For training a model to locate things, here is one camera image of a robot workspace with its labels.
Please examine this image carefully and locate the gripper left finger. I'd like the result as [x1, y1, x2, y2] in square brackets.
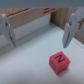
[0, 12, 17, 48]

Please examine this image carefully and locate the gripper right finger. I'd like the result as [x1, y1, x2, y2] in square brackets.
[61, 11, 84, 50]

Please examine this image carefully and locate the pink block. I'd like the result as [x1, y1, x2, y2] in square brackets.
[48, 51, 72, 75]

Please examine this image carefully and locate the wooden drawer box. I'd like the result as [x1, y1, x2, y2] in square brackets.
[0, 7, 72, 32]

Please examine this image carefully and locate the white plastic box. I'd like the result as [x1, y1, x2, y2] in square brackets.
[0, 14, 84, 84]

